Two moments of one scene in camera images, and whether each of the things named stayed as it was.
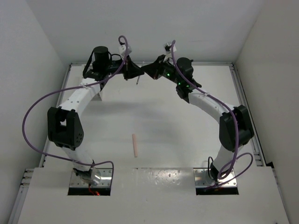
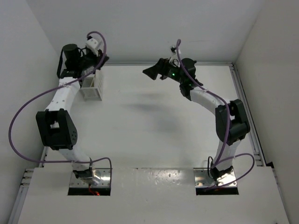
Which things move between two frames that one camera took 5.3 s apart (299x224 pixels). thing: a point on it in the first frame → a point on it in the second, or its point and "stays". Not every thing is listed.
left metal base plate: x=105 y=180 stays
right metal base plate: x=202 y=178 stays
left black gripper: x=130 y=70 → x=97 y=59
